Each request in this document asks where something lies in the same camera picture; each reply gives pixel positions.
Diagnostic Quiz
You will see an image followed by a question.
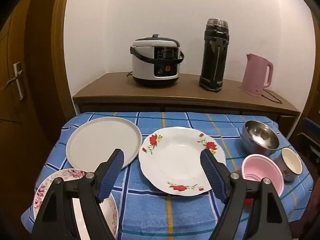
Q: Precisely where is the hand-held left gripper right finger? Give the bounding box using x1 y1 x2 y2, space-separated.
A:
200 149 293 240

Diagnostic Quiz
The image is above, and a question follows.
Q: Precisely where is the wooden door frame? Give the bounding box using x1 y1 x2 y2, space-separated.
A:
25 0 78 160

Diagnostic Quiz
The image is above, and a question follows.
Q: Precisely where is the black thermos flask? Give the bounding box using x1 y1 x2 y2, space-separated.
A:
199 18 229 93

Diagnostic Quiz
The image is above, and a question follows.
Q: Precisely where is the small printed mug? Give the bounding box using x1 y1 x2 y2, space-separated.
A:
276 147 303 182

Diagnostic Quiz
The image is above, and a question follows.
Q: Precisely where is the white rice cooker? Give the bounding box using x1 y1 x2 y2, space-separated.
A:
129 34 185 88

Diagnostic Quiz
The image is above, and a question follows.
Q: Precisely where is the stainless steel bowl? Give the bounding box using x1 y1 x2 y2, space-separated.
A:
241 120 280 156

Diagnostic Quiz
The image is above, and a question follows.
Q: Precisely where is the black kettle cable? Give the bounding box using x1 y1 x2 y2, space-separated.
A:
261 88 283 105

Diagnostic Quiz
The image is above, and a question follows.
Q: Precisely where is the wooden door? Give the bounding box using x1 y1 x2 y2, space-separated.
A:
0 0 50 230

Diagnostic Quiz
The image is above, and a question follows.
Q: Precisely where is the white plate with red flowers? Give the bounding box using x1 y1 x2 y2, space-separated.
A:
138 126 227 195

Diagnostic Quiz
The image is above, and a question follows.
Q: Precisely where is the pink plastic bowl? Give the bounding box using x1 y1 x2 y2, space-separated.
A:
241 154 285 197

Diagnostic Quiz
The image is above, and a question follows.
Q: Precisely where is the pink electric kettle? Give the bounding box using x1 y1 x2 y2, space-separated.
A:
240 53 274 98

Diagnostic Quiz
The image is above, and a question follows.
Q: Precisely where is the metal door handle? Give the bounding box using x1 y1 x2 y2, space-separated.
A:
5 62 24 101

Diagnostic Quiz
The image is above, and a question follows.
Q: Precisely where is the blue checkered cloth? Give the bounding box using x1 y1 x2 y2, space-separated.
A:
20 111 314 240

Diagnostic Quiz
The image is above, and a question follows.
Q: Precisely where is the pink floral plate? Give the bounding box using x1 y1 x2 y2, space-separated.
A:
32 169 119 240

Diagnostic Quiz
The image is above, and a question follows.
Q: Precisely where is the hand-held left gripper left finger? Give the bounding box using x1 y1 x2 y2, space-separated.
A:
30 148 125 240

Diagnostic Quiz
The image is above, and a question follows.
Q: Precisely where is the wooden sideboard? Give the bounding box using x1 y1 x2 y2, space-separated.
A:
72 72 301 137

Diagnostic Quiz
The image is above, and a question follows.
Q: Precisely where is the plain white round plate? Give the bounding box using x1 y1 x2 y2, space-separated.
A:
66 117 143 170

